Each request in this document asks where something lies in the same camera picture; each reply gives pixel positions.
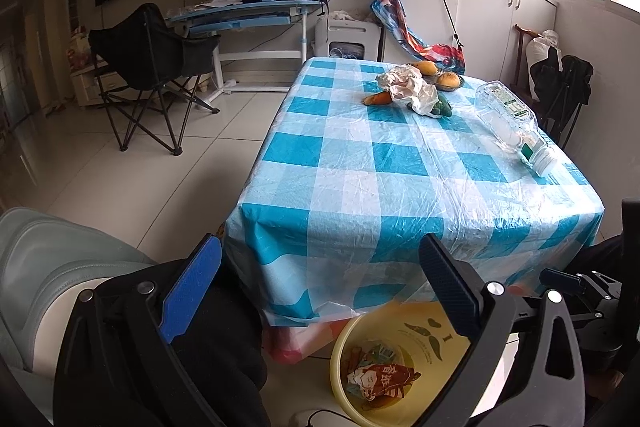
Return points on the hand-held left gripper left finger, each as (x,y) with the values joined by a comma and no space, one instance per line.
(192,289)

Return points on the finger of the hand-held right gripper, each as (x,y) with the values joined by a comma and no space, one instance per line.
(557,278)

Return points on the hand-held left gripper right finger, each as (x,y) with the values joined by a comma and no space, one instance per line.
(450,289)

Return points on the yellow plastic bin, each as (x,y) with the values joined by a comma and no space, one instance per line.
(430,372)

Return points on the white green printed packet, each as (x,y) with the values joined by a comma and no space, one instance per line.
(382,352)

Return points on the snack wrappers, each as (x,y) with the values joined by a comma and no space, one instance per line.
(385,382)

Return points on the clear plastic bottle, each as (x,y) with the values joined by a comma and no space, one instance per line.
(500,117)

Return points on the orange carrot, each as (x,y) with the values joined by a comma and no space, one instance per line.
(377,99)

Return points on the white plastic bag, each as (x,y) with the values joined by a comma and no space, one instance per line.
(400,79)

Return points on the pink plastic bag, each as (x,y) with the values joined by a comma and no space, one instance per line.
(295,347)

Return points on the blue white checked tablecloth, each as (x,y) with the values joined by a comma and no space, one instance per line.
(380,187)

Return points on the grey green sofa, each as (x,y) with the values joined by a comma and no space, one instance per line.
(40,257)

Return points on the green knitted toy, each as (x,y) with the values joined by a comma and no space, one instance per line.
(444,106)

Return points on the white tissue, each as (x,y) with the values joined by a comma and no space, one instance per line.
(425,99)

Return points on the dark glass plate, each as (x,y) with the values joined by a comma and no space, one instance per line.
(447,88)

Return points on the black folding chair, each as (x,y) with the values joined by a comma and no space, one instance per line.
(570,77)

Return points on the large yellow mango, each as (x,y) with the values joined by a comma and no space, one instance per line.
(448,80)

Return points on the yellow mango with dark spot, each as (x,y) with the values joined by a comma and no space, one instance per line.
(424,68)

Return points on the white sack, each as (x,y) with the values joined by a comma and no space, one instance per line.
(537,52)

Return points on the dark wooden chair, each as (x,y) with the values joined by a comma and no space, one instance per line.
(520,52)

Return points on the low white cabinet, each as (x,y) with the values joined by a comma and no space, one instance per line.
(92,82)

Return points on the black camping chair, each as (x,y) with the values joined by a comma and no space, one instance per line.
(145,47)

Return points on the colourful printed cloth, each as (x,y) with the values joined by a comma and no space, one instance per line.
(400,22)

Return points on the white plastic stool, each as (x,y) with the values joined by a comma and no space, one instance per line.
(350,29)

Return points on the blue study desk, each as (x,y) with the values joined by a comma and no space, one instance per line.
(240,9)

